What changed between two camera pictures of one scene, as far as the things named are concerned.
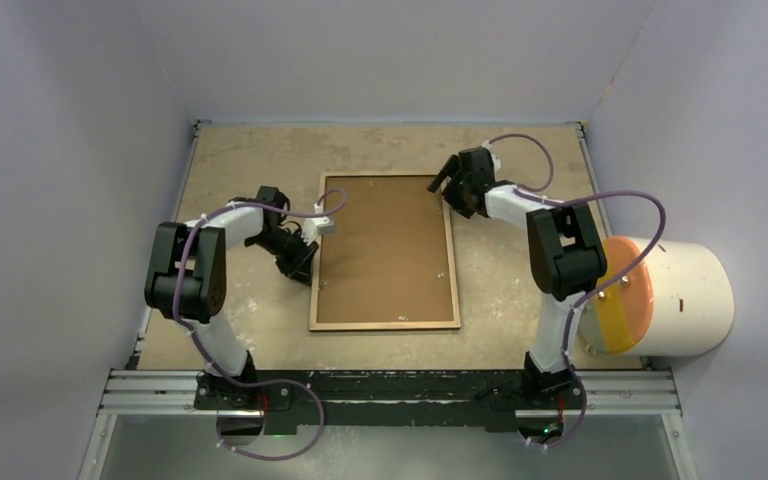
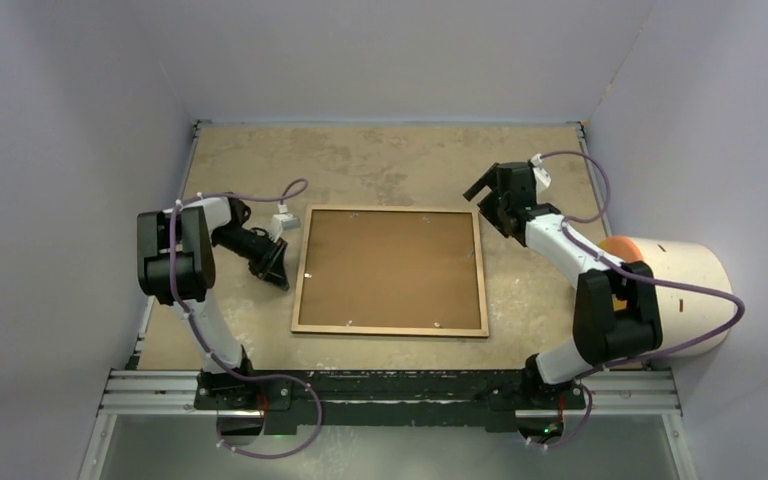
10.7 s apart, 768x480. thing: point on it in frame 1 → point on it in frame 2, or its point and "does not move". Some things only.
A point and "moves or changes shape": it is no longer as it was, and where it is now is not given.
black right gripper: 449,170 → 489,179
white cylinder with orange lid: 679,302 does not move
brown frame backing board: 389,256 moves or changes shape
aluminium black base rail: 394,400 does not move
